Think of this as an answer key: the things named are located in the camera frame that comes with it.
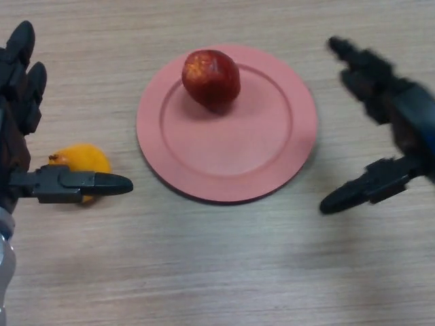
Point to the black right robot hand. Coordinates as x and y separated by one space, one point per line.
408 112

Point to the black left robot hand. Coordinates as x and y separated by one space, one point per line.
17 112

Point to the red apple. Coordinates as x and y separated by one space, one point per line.
210 81

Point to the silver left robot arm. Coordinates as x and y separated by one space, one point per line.
6 265

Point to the pink round plate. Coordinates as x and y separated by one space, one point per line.
227 149

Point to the yellow pear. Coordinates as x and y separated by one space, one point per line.
85 158

